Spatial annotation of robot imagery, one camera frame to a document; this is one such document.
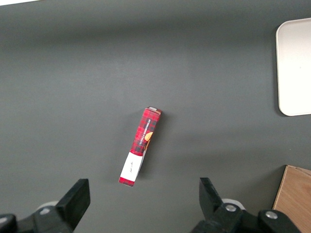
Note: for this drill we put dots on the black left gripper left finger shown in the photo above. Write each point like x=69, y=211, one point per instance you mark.
x=73, y=201

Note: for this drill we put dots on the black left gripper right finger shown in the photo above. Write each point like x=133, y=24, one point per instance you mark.
x=213, y=206

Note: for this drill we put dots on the beige rectangular tray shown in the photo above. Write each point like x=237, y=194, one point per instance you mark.
x=295, y=68

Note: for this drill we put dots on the wooden two-drawer cabinet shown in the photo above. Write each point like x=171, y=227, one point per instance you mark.
x=295, y=199

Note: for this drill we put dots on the red tartan shortbread box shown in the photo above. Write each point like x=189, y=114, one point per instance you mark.
x=143, y=138

